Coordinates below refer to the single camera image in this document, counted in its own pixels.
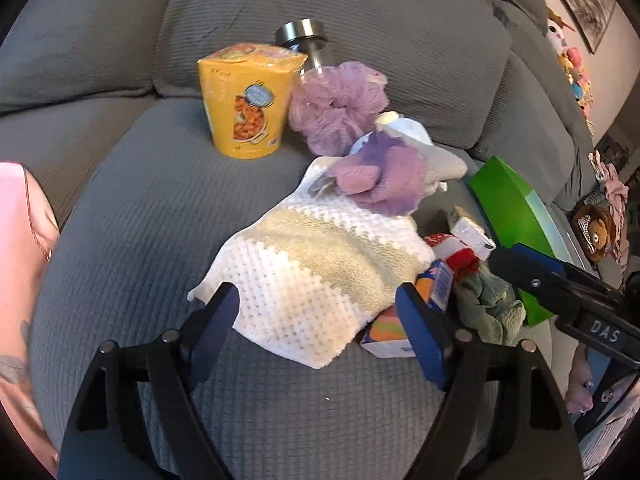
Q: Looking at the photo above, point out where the purple mesh bath pouf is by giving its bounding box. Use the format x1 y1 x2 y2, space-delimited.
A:
288 61 390 156

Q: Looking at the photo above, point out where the clear bottle steel cap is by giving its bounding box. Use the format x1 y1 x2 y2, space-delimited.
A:
274 18 334 78

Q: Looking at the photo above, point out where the grey fabric sofa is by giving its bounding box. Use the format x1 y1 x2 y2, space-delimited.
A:
0 0 616 480

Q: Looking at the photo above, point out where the blue orange tissue pack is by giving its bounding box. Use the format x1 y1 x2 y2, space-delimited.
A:
359 260 454 359

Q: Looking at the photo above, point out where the white cream knitted cloth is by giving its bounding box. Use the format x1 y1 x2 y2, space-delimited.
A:
188 157 435 370

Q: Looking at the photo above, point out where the brown teddy bear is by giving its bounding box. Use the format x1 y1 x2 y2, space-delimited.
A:
570 205 615 263

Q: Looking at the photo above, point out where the person right hand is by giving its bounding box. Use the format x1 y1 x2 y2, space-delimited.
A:
565 344 593 415

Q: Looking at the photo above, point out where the green cloth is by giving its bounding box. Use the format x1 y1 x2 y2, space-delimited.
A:
454 263 526 346

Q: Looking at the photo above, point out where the green cardboard box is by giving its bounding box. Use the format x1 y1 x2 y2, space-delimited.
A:
469 156 584 327

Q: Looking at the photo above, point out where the red white sock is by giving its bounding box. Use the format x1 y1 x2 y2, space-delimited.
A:
424 233 480 281

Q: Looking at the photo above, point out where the purple and grey sock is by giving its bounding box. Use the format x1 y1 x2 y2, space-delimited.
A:
309 130 468 217

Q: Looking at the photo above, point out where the pink garment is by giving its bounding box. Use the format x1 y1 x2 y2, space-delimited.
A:
1 162 60 476

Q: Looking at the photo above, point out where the pile of plush toys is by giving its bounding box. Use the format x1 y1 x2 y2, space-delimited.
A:
546 9 593 122

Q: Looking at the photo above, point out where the pink clothes pile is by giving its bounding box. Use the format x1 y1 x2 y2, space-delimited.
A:
588 150 629 263

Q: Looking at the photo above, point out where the beige tree tissue pack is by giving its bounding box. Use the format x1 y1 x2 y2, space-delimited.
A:
447 206 497 261

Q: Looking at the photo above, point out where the white plush toy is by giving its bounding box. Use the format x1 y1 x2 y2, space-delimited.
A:
348 112 434 156

